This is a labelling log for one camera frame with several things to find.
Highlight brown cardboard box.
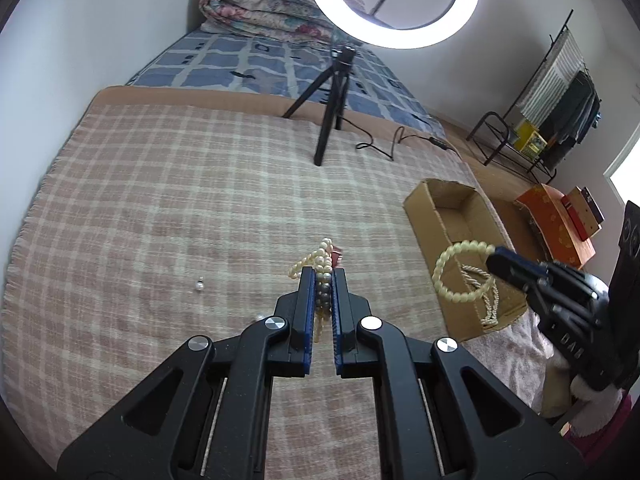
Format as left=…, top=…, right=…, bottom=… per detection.
left=404, top=179, right=527, bottom=340

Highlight striped white towel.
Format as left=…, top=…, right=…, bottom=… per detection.
left=516, top=28, right=586, bottom=127

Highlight red book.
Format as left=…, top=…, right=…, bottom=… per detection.
left=561, top=186, right=604, bottom=240

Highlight twisted pearl necklace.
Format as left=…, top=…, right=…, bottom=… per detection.
left=459, top=263, right=501, bottom=331

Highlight yellow crate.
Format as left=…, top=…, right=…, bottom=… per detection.
left=514, top=119, right=547, bottom=159

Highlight multi-strand pearl necklace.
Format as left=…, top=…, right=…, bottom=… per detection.
left=287, top=237, right=338, bottom=346

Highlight black ring light cable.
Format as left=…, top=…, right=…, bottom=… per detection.
left=330, top=29, right=459, bottom=162

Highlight cream bead bracelet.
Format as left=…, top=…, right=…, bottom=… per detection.
left=432, top=239, right=497, bottom=304

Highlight dark hanging clothes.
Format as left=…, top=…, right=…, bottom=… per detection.
left=539, top=70, right=601, bottom=170

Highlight blue patterned bed sheet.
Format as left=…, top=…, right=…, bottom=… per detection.
left=128, top=30, right=445, bottom=138

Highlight white ring light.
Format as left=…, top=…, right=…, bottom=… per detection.
left=304, top=0, right=483, bottom=51

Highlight black tripod stand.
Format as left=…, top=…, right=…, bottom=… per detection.
left=283, top=47, right=356, bottom=167

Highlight orange box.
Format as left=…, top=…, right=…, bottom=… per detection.
left=514, top=184, right=596, bottom=270

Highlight red strap wristwatch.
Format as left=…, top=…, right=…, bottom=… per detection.
left=331, top=246, right=343, bottom=268

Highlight black clothes rack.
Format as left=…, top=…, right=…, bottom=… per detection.
left=466, top=21, right=601, bottom=183

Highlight folded floral quilt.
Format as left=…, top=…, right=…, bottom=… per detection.
left=198, top=0, right=333, bottom=44

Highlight pink plaid blanket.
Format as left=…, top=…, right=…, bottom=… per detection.
left=0, top=84, right=551, bottom=480

